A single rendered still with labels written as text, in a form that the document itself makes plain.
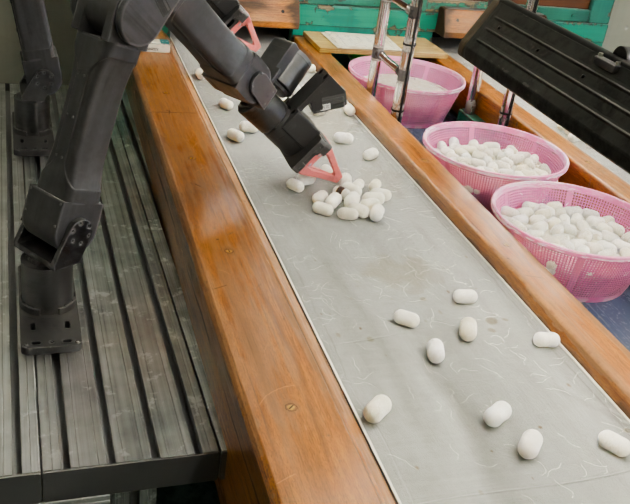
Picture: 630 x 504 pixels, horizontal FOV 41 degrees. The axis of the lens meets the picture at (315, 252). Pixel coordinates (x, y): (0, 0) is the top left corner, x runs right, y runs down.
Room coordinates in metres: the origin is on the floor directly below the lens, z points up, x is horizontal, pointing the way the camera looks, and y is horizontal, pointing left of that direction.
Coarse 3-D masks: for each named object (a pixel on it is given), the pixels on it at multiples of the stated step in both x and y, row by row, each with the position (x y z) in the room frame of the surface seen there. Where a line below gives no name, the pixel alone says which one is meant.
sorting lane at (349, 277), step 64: (192, 64) 1.82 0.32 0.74; (320, 128) 1.53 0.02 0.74; (256, 192) 1.20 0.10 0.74; (320, 256) 1.02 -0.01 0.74; (384, 256) 1.05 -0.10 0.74; (448, 256) 1.08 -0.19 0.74; (320, 320) 0.86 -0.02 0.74; (384, 320) 0.88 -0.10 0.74; (448, 320) 0.90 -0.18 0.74; (512, 320) 0.93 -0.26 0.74; (384, 384) 0.75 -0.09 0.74; (448, 384) 0.77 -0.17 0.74; (512, 384) 0.79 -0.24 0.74; (576, 384) 0.80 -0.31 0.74; (384, 448) 0.65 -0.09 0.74; (448, 448) 0.66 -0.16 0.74; (512, 448) 0.68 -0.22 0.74; (576, 448) 0.69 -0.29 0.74
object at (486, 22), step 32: (480, 32) 0.99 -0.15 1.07; (512, 32) 0.94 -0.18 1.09; (544, 32) 0.90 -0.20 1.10; (480, 64) 0.95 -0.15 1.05; (512, 64) 0.90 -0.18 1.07; (544, 64) 0.86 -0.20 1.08; (576, 64) 0.82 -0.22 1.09; (544, 96) 0.82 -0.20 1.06; (576, 96) 0.79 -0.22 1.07; (608, 96) 0.76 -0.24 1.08; (576, 128) 0.76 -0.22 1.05; (608, 128) 0.73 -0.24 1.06
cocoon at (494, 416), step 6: (498, 402) 0.72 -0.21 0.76; (504, 402) 0.72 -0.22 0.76; (492, 408) 0.71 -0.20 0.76; (498, 408) 0.71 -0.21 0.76; (504, 408) 0.71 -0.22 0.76; (510, 408) 0.72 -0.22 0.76; (486, 414) 0.71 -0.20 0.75; (492, 414) 0.70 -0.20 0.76; (498, 414) 0.70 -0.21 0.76; (504, 414) 0.71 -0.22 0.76; (510, 414) 0.72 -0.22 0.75; (486, 420) 0.70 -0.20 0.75; (492, 420) 0.70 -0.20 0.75; (498, 420) 0.70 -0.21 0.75; (504, 420) 0.71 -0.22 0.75; (492, 426) 0.70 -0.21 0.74
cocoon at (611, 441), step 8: (600, 432) 0.70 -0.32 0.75; (608, 432) 0.70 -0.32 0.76; (600, 440) 0.70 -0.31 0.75; (608, 440) 0.69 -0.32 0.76; (616, 440) 0.69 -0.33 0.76; (624, 440) 0.69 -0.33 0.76; (608, 448) 0.69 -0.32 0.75; (616, 448) 0.68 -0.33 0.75; (624, 448) 0.68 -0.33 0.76; (624, 456) 0.68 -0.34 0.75
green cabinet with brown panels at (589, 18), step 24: (312, 0) 2.13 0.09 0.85; (336, 0) 2.16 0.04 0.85; (360, 0) 2.18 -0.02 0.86; (408, 0) 2.21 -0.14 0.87; (432, 0) 2.24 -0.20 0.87; (456, 0) 2.26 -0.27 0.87; (480, 0) 2.30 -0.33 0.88; (552, 0) 2.37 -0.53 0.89; (576, 0) 2.39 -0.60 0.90; (600, 0) 2.40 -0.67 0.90
